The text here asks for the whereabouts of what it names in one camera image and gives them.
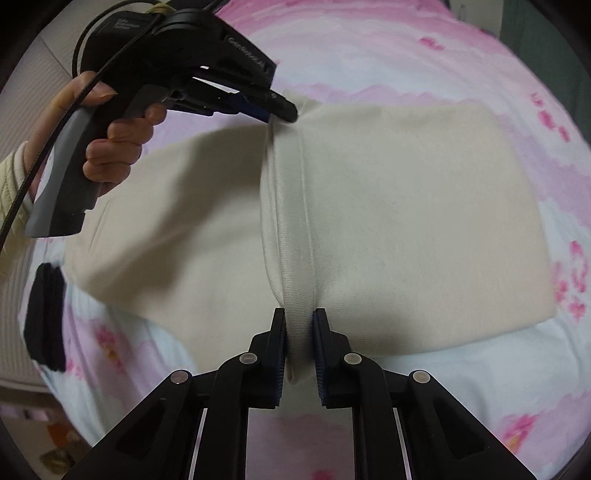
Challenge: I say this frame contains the person's left hand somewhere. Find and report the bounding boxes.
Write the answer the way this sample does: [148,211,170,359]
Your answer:
[28,73,167,197]

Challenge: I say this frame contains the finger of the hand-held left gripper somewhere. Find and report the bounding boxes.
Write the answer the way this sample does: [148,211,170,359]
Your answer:
[168,90,271,123]
[252,85,298,123]

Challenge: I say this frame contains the green curtain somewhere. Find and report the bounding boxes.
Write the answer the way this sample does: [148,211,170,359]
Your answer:
[501,0,573,93]

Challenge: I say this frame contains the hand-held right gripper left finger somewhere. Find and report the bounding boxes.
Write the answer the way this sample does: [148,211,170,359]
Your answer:
[60,308,288,480]

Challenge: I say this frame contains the beige pants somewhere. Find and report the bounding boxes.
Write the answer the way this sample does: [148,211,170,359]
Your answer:
[62,95,557,386]

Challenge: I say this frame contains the black cable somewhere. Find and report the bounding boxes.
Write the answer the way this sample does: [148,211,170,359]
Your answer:
[0,0,222,252]

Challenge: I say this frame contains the pink floral duvet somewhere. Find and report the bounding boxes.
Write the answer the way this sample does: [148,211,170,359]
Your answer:
[18,0,591,480]

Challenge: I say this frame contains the orange object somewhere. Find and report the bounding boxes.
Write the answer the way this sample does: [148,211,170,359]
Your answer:
[48,422,75,445]

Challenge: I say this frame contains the black folded garment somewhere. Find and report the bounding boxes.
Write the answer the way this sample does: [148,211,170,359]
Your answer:
[23,263,69,372]

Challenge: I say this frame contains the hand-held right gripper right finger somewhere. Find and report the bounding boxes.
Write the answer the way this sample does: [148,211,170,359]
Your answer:
[314,308,518,480]

